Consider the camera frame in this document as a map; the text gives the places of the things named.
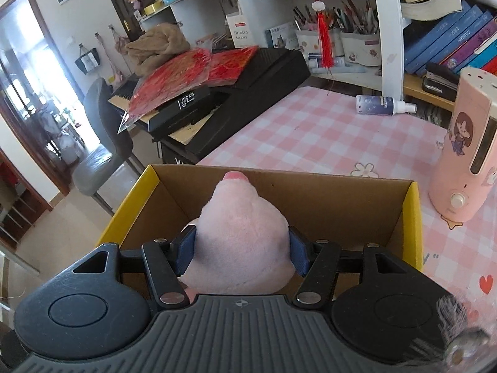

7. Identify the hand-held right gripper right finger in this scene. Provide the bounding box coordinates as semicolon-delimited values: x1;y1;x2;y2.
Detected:
288;226;413;309

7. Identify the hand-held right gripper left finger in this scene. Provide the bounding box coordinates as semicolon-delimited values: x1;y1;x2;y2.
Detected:
72;225;198;309

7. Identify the pale pink fluffy plush toy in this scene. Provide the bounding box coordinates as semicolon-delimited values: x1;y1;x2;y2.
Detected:
180;171;300;296

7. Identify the cardboard box yellow rim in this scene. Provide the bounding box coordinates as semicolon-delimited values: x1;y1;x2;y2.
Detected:
99;164;424;300

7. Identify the pink checkered tablecloth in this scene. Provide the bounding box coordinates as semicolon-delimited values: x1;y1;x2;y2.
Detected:
197;85;497;321

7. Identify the grey chair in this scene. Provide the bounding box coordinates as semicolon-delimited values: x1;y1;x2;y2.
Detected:
71;77;143;217

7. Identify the black box white print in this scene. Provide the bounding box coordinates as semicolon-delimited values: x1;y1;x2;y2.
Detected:
147;85;212;133

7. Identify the electronic piano keyboard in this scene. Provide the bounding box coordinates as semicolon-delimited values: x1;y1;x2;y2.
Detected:
107;73;149;112

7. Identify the purple spray bottle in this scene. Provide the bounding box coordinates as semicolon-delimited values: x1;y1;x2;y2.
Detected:
355;94;417;117

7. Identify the large red paper packet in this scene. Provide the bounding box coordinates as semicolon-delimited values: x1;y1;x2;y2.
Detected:
117;48;213;133

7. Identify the large black case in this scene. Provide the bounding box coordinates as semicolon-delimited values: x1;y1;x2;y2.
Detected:
160;47;312;164

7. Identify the pink cartoon humidifier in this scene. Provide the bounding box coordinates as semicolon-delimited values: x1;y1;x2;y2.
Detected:
428;66;497;221

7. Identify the small red paper packet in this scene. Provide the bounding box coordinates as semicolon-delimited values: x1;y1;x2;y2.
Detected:
207;45;259;86

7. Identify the brown crumpled cloth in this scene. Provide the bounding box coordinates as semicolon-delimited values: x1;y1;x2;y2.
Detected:
124;23;192;77

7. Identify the dark tote bag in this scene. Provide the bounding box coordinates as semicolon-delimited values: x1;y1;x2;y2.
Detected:
75;44;101;74

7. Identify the blue cat card box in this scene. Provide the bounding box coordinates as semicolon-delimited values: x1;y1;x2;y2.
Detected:
265;21;300;51

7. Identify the red tassel ornament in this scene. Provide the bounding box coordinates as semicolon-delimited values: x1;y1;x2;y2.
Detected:
307;0;335;71

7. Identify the black stapler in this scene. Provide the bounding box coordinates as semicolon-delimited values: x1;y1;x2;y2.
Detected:
422;62;459;102

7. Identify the white straws box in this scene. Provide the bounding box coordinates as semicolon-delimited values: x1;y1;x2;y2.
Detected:
226;12;262;49

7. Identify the white shelf unit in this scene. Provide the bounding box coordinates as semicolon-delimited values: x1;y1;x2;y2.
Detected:
139;0;497;112

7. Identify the stack of books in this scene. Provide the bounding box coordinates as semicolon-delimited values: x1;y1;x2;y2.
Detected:
403;5;497;77

